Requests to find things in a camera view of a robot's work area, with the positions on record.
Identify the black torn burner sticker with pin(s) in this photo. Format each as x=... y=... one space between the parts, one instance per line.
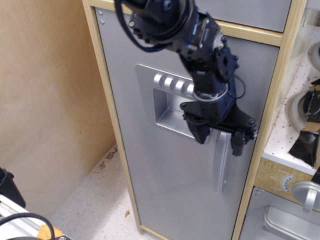
x=304 y=116

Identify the silver oven door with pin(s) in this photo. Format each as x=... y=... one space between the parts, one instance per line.
x=271 y=217

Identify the white speckled stove counter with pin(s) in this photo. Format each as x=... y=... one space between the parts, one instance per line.
x=302 y=73

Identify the wooden toy kitchen cabinet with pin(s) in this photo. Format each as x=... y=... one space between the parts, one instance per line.
x=263 y=59

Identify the aluminium extrusion rail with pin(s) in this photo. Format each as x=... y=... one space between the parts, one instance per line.
x=22 y=227

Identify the silver toy fridge door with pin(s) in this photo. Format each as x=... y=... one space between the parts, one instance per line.
x=171 y=174

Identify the silver oven knob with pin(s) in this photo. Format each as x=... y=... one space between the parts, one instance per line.
x=307 y=193

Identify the orange tape piece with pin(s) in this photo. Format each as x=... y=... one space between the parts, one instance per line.
x=45 y=234

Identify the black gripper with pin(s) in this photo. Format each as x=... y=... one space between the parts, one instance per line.
x=215 y=107

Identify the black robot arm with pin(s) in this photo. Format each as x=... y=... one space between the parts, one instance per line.
x=179 y=26

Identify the silver freezer door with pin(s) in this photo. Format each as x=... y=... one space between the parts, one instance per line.
x=265 y=14

